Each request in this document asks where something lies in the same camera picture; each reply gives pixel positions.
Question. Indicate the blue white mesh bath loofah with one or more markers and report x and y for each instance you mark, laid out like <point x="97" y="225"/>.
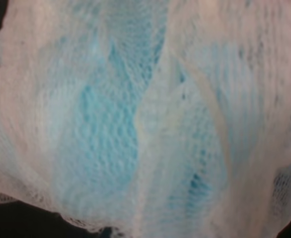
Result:
<point x="158" y="118"/>

